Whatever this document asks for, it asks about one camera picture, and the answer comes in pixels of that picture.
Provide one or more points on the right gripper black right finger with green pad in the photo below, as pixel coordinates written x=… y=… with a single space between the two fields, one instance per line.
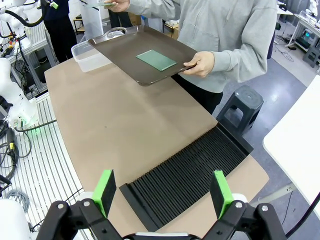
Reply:
x=221 y=195

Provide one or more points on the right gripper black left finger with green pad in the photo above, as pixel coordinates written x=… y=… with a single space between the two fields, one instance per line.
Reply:
x=103 y=192

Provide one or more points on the dark brown plastic tray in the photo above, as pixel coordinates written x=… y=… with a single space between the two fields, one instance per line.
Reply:
x=120 y=55

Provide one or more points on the green PCB board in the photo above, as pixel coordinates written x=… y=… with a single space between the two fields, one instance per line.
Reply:
x=108 y=4
x=156 y=60

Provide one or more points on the person's right forearm grey sleeve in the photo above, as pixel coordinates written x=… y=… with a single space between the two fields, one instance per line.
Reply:
x=150 y=3

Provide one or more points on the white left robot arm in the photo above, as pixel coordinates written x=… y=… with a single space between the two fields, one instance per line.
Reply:
x=15 y=95

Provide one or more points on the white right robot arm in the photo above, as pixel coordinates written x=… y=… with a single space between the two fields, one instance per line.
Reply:
x=12 y=220

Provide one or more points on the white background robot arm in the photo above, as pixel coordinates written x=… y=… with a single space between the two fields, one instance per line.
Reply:
x=15 y=22

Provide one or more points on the person's left forearm grey sleeve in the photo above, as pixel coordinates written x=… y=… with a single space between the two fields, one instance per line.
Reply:
x=240 y=65

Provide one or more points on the person's left hand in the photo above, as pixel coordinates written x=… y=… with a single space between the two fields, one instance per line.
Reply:
x=202 y=63

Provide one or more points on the person's right hand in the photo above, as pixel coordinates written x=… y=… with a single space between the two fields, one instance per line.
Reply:
x=118 y=5

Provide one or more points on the black slotted PCB rack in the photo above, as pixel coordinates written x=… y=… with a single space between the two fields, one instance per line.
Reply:
x=187 y=175

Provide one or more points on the white side table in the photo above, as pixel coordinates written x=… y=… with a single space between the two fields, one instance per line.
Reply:
x=300 y=137

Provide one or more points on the grey plastic stool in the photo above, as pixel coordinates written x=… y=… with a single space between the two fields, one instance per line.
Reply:
x=246 y=97

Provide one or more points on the clear plastic box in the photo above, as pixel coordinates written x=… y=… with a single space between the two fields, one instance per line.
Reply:
x=85 y=60

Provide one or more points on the background person in black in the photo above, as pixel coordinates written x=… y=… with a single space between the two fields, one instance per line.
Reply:
x=60 y=32

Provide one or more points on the person's body grey hoodie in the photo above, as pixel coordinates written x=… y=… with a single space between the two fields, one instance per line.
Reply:
x=212 y=25

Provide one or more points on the cardboard box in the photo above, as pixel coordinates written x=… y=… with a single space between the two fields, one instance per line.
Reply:
x=172 y=31

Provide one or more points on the background workbench with equipment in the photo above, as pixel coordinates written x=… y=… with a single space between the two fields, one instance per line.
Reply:
x=308 y=37

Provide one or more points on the slotted aluminium base plate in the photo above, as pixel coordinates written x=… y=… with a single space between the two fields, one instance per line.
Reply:
x=45 y=155

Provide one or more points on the aluminium frame stand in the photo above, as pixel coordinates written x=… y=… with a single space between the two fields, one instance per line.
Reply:
x=40 y=67

